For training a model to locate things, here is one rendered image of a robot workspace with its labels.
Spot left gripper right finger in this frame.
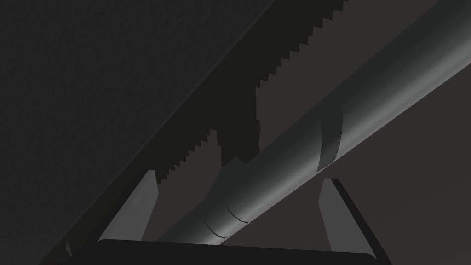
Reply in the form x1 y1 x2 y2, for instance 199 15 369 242
318 178 391 265

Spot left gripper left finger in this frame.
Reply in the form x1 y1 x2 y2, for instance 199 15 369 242
98 169 160 242

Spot grey bar handle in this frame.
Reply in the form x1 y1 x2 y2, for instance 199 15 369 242
158 0 471 245

